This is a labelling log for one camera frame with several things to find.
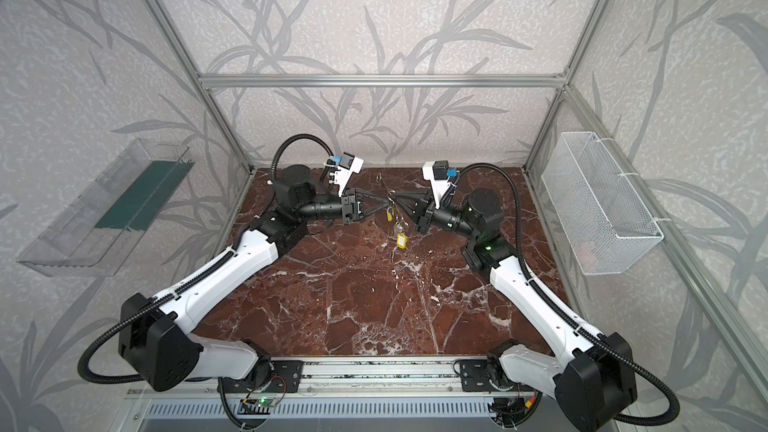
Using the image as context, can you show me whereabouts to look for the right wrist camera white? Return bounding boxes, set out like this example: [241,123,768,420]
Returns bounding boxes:
[422,160,458,209]

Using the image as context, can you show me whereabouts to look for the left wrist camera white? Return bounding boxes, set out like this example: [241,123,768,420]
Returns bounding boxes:
[325,152,364,197]

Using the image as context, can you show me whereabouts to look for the left black corrugated cable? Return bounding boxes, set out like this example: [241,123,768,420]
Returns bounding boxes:
[77,133,336,385]

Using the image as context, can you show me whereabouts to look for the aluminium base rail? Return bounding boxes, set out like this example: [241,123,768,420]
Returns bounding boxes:
[140,344,602,397]

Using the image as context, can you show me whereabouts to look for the white wire mesh basket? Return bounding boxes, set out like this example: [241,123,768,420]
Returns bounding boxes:
[542,131,664,276]

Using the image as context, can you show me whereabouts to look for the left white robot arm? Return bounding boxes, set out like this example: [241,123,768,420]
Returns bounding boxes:
[118,156,370,392]

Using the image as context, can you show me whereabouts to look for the clear plastic wall tray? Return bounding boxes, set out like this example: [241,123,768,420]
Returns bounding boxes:
[18,139,194,277]

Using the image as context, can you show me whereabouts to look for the black corrugated cable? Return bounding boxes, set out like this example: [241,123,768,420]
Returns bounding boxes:
[449,162,681,427]
[77,133,336,385]

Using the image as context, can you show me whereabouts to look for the aluminium cage frame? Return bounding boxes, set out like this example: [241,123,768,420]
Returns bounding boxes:
[140,0,767,394]

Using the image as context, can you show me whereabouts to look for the left circuit board with wires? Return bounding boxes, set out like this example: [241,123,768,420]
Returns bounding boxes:
[217,375,287,431]

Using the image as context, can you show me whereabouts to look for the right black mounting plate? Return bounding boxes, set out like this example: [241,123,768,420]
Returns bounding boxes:
[453,359,534,395]

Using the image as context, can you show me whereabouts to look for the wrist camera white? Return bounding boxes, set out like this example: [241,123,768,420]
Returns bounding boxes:
[325,152,364,197]
[422,160,458,209]

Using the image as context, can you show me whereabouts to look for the silver metal key holder plate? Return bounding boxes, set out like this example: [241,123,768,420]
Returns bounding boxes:
[376,172,399,223]

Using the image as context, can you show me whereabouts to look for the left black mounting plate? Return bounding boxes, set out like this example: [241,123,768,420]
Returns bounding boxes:
[220,360,304,394]

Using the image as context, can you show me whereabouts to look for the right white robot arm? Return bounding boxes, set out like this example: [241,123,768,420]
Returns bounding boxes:
[394,188,637,431]

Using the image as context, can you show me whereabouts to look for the black mounting plate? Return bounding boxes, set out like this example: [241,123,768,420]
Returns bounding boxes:
[453,359,534,395]
[220,360,304,394]

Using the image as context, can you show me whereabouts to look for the right connector with wires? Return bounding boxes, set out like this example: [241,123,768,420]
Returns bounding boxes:
[488,386,544,431]

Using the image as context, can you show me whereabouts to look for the right black corrugated cable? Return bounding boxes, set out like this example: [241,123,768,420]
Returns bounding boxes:
[449,162,681,427]

